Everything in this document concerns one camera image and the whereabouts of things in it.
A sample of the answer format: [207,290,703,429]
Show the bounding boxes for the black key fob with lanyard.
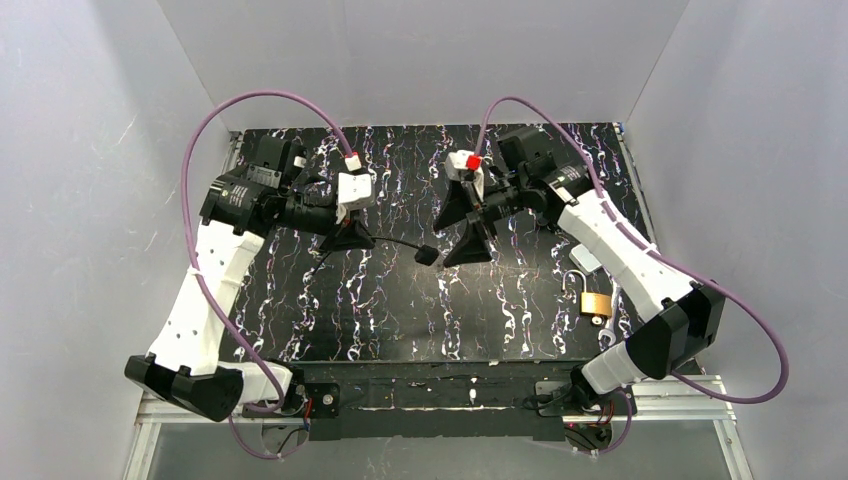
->
[308,236,441,280]

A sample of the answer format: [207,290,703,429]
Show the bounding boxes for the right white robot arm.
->
[434,127,725,407]

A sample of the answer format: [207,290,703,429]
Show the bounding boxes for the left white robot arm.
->
[124,136,374,422]

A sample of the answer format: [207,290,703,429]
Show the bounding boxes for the white square box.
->
[569,244,602,274]

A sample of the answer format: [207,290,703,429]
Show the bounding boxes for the brass padlock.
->
[561,269,613,319]

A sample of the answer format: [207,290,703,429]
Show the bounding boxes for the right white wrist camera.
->
[444,150,483,181]

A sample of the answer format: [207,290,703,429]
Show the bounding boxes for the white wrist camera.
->
[444,150,483,181]
[337,152,376,211]

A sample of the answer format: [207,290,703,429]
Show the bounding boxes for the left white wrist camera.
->
[337,152,376,211]

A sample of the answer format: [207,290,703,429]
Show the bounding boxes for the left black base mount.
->
[242,382,340,420]

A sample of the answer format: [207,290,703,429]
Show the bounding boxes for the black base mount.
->
[531,377,638,418]
[242,382,340,420]

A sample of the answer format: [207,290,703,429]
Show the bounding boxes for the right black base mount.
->
[531,377,638,418]

